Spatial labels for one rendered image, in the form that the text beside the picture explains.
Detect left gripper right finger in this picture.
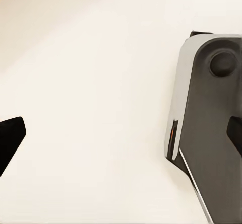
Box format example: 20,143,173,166
227,116,242,156

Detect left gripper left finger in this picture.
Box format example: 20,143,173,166
0,116,26,177

